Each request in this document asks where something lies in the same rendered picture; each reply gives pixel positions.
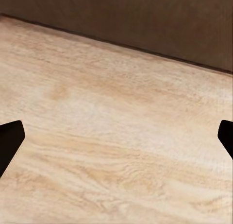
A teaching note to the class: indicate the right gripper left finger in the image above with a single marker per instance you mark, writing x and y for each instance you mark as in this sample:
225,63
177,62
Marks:
11,137

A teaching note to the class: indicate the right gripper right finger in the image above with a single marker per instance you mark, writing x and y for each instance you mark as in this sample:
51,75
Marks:
225,135

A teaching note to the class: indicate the cabinet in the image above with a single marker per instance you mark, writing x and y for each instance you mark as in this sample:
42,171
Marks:
195,30

